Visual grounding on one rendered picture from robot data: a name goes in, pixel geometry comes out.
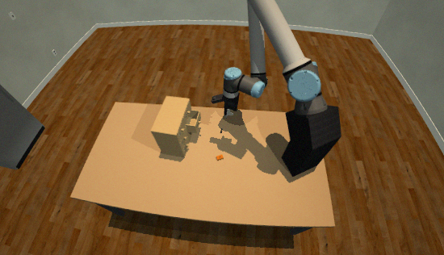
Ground tan chest of drawers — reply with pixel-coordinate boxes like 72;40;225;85
151;96;190;157

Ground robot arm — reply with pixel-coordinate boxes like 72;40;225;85
212;0;328;115

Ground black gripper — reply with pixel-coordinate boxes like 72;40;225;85
224;93;239;119

